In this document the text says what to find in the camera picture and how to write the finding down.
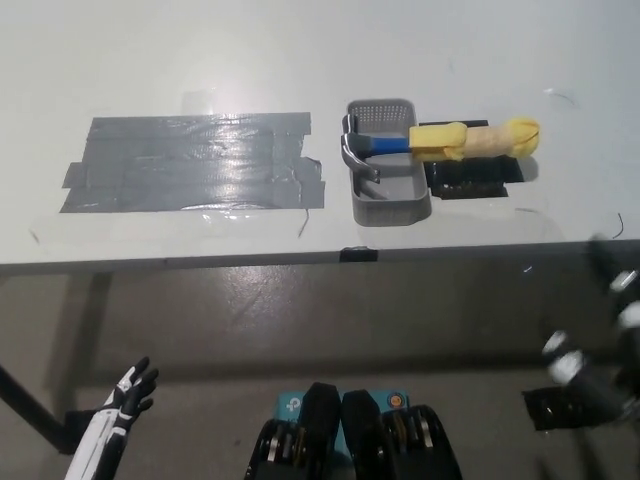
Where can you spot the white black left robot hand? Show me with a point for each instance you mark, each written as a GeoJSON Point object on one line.
{"type": "Point", "coordinates": [100, 440]}

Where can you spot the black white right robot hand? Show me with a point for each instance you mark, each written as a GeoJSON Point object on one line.
{"type": "Point", "coordinates": [595, 385]}

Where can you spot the blue hammer with yellow foam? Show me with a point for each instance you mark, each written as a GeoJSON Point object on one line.
{"type": "Point", "coordinates": [387, 145]}

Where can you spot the black tape patch on desk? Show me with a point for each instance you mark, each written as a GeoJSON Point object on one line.
{"type": "Point", "coordinates": [470, 177]}

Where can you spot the gray perforated plastic container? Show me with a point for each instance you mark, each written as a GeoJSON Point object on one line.
{"type": "Point", "coordinates": [400, 197]}

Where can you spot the black table leg brace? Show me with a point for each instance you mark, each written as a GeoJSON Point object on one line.
{"type": "Point", "coordinates": [30, 405]}

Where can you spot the small black tape piece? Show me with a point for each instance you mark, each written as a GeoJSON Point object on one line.
{"type": "Point", "coordinates": [358, 254]}

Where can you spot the gray duct tape patch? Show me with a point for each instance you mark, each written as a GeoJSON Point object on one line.
{"type": "Point", "coordinates": [190, 160]}

